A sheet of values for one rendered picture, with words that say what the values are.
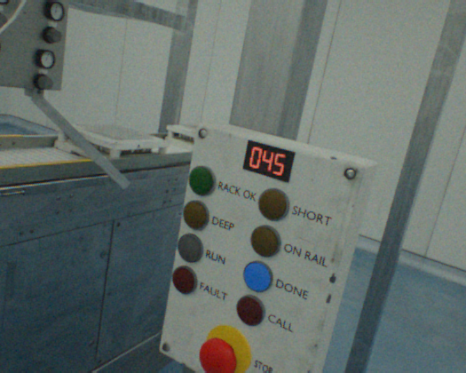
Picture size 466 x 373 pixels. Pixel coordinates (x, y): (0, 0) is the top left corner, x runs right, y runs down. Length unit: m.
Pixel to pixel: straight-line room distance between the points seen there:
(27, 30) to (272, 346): 0.80
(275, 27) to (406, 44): 3.60
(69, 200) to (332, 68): 3.26
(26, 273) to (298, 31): 1.02
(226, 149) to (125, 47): 5.15
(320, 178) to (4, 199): 0.85
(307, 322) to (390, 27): 3.78
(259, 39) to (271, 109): 0.07
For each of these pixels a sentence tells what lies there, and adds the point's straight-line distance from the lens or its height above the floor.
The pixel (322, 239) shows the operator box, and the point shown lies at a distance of 0.42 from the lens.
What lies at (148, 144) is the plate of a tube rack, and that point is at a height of 0.97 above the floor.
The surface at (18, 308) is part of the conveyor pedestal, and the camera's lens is 1.37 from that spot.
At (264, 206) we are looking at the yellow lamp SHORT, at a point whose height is 1.12.
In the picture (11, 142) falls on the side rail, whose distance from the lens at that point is 1.46.
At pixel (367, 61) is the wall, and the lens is 4.15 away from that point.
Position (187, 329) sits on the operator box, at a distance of 0.53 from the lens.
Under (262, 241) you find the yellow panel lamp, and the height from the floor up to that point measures 1.09.
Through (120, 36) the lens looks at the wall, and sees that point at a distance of 5.65.
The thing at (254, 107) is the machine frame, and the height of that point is 1.20.
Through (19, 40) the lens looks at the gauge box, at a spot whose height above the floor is 1.21.
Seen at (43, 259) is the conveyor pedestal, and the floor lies 0.67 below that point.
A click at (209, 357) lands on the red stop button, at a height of 0.97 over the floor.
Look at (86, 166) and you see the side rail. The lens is 1.27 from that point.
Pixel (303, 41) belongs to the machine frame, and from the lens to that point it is 0.51.
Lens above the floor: 1.23
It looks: 15 degrees down
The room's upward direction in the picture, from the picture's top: 11 degrees clockwise
